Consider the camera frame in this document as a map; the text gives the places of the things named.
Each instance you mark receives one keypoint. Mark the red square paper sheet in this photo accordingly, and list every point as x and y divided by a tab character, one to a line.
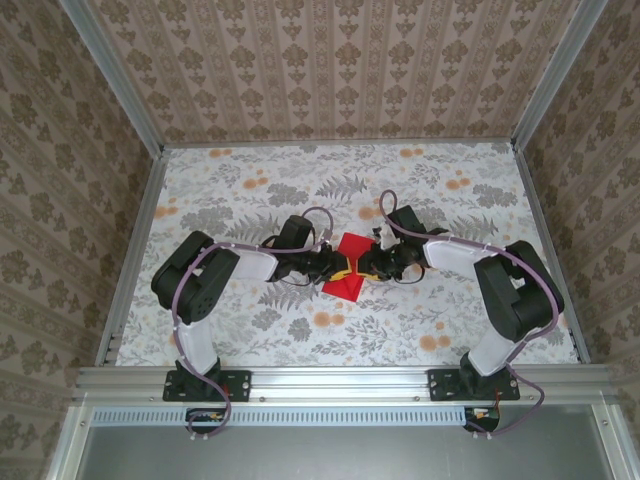
356	244

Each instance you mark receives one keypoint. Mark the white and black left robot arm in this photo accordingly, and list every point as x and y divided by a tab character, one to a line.
200	290

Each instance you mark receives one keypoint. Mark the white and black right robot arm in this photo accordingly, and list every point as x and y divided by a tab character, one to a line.
520	300

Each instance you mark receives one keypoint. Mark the floral patterned table cover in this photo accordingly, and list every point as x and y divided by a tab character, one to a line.
300	340

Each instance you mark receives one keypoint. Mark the grey metal panel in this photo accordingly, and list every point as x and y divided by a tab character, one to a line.
340	455

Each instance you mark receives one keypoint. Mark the black right connector board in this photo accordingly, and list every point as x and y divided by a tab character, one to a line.
487	424

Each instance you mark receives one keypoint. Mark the black connector board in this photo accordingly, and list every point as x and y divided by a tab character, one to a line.
197	425
487	424

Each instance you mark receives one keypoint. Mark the black left connector board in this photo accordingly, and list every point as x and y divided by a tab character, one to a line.
197	425

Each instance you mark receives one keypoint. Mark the aluminium mounting rail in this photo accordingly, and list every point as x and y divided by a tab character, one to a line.
340	382

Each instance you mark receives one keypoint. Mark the aluminium rear table rail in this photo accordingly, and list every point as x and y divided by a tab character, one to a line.
340	144

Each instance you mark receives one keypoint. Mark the aluminium table rail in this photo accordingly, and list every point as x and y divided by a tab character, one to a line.
548	250
144	215
340	144

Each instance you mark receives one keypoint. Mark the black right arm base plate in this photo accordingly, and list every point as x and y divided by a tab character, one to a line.
442	385

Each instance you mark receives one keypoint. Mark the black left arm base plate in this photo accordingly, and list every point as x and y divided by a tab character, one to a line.
240	385

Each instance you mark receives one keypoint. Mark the aluminium right table rail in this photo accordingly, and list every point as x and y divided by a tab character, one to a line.
548	250

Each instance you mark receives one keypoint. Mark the aluminium left table rail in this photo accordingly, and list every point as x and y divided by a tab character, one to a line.
144	215

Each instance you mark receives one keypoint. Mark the aluminium right frame post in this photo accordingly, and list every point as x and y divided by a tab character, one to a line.
554	75

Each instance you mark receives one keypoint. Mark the aluminium frame post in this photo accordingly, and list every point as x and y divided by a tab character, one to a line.
554	75
116	75

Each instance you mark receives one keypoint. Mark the aluminium left frame post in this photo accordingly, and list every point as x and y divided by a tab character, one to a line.
116	75

